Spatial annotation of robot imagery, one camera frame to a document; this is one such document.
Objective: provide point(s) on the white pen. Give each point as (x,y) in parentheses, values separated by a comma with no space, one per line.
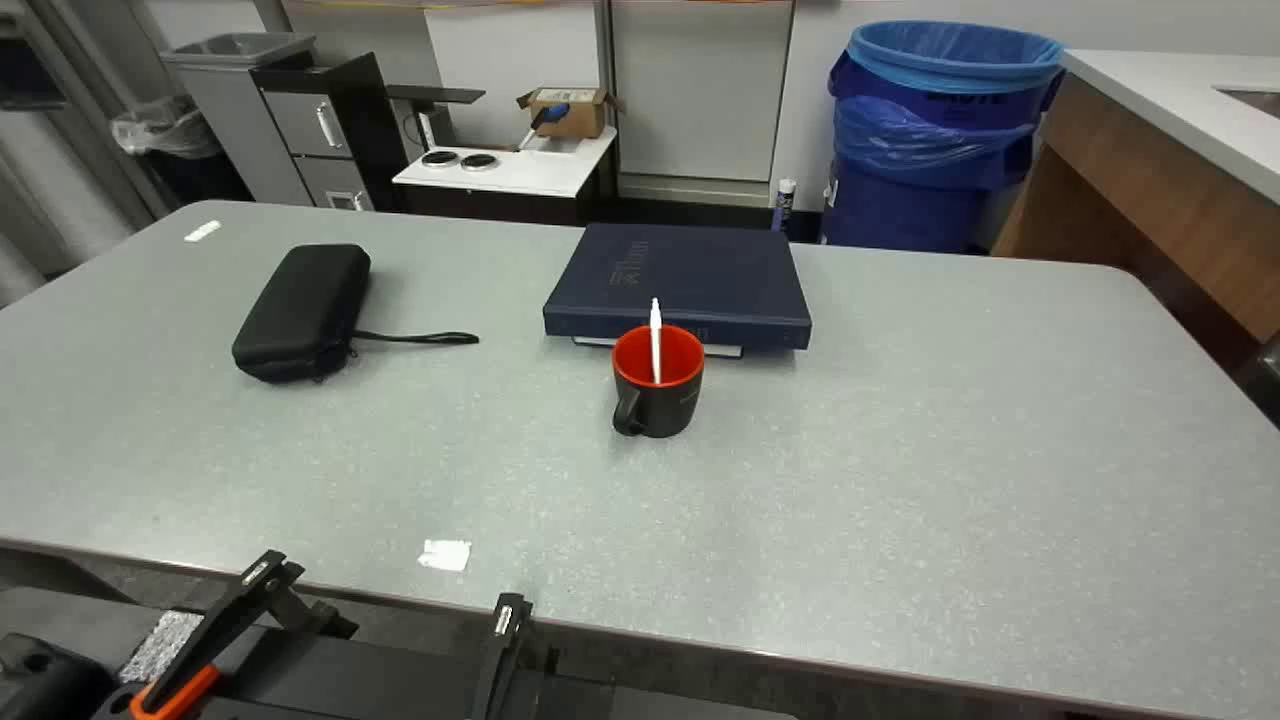
(652,339)

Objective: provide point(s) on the red and black mug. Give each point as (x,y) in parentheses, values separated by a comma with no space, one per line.
(663,394)

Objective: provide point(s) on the navy blue flat box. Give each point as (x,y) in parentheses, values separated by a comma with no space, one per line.
(685,282)

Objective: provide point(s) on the small white side table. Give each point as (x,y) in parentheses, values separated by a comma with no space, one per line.
(513,168)

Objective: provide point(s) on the open cardboard box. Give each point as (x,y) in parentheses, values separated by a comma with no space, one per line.
(567,115)

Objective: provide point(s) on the white square tape patch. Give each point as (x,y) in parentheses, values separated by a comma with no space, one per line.
(444,554)

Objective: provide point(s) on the black table clamp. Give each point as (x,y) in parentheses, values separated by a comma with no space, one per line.
(507,655)

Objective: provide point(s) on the blue trash bin with liner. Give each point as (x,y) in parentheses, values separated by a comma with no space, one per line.
(935,143)

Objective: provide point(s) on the grey filing cabinet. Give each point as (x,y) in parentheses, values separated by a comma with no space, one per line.
(285,124)

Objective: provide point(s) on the small white tape strip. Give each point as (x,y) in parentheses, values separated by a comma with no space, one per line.
(200,229)

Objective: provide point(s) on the black and orange clamp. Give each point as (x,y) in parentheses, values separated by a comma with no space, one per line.
(214,639)

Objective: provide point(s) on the bin with clear plastic bag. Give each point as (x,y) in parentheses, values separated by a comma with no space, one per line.
(165,143)

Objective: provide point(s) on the wooden counter with white top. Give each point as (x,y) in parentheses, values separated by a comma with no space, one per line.
(1173,163)

